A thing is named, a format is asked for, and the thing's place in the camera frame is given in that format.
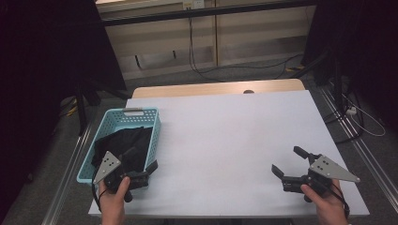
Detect white floor cable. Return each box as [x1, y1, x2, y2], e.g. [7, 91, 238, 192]
[342, 93, 387, 138]

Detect long black floor cable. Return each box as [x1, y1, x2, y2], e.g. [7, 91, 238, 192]
[187, 7, 304, 83]

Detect person's right hand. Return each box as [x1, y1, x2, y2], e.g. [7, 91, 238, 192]
[300, 182, 348, 221]

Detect light blue plastic basket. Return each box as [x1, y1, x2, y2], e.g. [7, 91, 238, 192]
[76, 107, 162, 186]

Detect yellow cable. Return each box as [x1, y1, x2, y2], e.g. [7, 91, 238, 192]
[64, 97, 79, 117]

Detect black metal stand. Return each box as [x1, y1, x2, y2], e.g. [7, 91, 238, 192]
[290, 50, 345, 111]

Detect narrow black curtain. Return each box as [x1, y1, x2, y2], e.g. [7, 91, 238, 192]
[301, 0, 398, 132]

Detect white wall socket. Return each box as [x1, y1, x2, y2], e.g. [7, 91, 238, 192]
[182, 0, 206, 9]

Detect hand-held gripper black cable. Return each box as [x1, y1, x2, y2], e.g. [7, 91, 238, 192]
[331, 182, 351, 219]
[91, 179, 109, 214]

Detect white table mat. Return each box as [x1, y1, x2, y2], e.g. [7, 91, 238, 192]
[88, 90, 370, 218]

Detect aluminium floor rail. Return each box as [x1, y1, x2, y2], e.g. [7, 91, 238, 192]
[318, 83, 398, 204]
[41, 125, 93, 225]

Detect left hand-held gripper black cable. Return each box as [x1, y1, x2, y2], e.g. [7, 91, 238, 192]
[91, 179, 109, 214]

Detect black shorts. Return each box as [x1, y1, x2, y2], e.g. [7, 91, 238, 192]
[91, 126, 154, 174]

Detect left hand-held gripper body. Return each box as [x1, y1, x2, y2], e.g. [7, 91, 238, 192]
[93, 151, 150, 203]

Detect wide black curtain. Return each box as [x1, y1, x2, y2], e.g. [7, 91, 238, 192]
[0, 0, 128, 214]

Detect person's left hand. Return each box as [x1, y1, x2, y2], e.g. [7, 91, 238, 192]
[98, 176, 130, 219]

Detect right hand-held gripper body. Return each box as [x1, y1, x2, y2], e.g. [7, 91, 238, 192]
[281, 153, 360, 203]

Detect bundle of black cables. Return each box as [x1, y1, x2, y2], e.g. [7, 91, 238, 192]
[323, 90, 365, 144]

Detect black tripod stand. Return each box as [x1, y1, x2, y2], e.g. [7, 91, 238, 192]
[73, 78, 132, 137]

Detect black horizontal bar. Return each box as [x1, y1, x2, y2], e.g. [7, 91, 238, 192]
[101, 0, 317, 27]

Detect beige cabinet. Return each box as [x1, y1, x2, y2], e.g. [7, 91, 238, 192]
[95, 0, 317, 81]

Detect right hand-held gripper black cable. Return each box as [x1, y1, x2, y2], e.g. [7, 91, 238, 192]
[331, 182, 351, 219]

